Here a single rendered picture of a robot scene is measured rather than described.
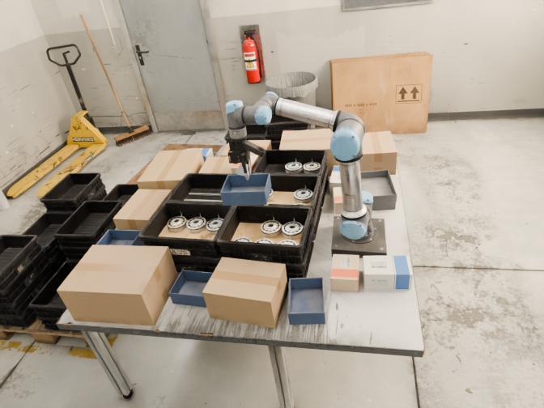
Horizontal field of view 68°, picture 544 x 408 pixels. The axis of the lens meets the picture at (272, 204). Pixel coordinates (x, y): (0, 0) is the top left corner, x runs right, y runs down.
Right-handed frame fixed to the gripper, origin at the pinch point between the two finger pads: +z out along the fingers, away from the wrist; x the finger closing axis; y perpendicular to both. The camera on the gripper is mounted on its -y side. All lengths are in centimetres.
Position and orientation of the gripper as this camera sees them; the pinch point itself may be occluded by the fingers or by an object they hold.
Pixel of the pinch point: (248, 176)
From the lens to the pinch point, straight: 189.3
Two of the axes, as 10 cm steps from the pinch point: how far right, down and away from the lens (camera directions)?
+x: -2.1, 5.0, -8.4
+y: -9.7, -0.2, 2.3
